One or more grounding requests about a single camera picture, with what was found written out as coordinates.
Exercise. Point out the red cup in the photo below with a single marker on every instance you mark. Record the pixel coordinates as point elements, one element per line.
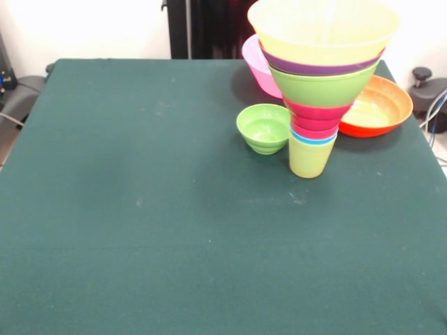
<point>312,132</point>

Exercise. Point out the large green bowl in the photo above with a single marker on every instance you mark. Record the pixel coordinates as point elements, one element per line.
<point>321,90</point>

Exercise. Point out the small green bowl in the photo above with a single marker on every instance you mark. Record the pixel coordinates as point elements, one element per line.
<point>263,129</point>

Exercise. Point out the black electronics box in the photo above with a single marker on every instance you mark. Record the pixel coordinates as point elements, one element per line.
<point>6,76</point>

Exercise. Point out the red-orange bowl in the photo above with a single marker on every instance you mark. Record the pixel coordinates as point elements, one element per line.
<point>380,111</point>

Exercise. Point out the pink bowl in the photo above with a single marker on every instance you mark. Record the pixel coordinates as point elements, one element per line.
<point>256,70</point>

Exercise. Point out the small red bowl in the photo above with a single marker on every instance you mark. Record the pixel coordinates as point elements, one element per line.
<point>314,115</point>

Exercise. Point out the large orange bowl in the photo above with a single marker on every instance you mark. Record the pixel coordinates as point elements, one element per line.
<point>314,52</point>

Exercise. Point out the black equipment with knob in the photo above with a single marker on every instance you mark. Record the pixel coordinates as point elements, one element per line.
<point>431,96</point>

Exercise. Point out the black table clamp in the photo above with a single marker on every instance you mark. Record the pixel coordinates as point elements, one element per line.
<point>50,68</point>

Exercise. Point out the dark green tablecloth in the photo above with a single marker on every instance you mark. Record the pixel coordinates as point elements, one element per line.
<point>104,272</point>

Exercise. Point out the purple bowl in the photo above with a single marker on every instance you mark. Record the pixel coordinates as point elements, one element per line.
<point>300,67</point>

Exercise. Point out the yellow cup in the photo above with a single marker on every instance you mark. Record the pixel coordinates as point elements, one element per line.
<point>309,160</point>

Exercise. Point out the blue cup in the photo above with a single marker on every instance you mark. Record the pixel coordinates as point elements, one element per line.
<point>298,137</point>

